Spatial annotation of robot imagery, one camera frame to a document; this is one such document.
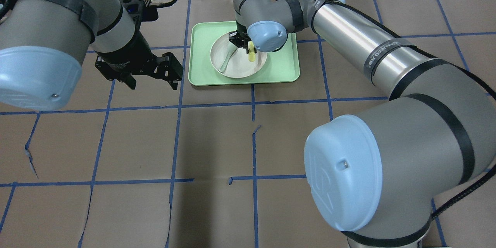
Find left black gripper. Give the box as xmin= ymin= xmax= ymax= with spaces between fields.
xmin=95 ymin=33 xmax=184 ymax=90

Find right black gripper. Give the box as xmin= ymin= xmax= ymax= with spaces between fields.
xmin=228 ymin=31 xmax=253 ymax=54

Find yellow plastic fork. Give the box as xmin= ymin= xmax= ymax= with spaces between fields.
xmin=248 ymin=41 xmax=257 ymax=62

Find white round plate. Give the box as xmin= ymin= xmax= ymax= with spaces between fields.
xmin=210 ymin=33 xmax=268 ymax=79

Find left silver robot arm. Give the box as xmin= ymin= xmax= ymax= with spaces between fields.
xmin=0 ymin=0 xmax=184 ymax=111

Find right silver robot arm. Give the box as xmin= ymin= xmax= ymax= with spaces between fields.
xmin=229 ymin=0 xmax=495 ymax=248

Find pale green plastic spoon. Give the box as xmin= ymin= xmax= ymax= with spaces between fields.
xmin=219 ymin=47 xmax=238 ymax=73

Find green plastic tray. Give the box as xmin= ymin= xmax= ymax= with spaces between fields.
xmin=188 ymin=21 xmax=300 ymax=86

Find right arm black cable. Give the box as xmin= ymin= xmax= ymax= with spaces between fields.
xmin=267 ymin=0 xmax=496 ymax=221

